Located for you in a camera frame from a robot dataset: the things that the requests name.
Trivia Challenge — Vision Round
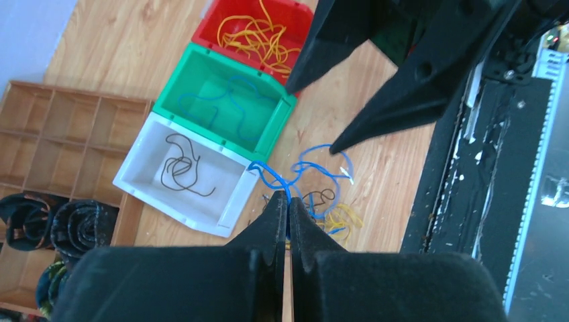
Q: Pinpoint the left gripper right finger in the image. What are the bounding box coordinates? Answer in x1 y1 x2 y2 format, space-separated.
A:
289 197 507 321

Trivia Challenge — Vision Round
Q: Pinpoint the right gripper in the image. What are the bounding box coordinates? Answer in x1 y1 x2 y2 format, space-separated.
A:
285 0 520 154

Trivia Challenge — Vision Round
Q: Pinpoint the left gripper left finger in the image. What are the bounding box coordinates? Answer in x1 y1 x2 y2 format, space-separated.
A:
52 191 287 321

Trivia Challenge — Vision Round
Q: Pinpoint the white plastic bin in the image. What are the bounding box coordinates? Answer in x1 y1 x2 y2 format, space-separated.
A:
113 112 259 237

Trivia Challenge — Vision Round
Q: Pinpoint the red plastic bin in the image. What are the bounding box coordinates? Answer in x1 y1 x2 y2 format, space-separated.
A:
192 0 313 85

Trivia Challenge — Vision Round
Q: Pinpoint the green plastic bin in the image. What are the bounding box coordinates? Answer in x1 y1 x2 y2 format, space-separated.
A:
152 43 297 162

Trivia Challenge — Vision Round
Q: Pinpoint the wooden compartment tray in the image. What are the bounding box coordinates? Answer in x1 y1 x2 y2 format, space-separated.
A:
0 80 154 317

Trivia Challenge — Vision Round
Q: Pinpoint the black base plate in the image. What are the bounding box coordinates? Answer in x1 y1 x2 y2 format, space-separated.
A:
400 62 552 292

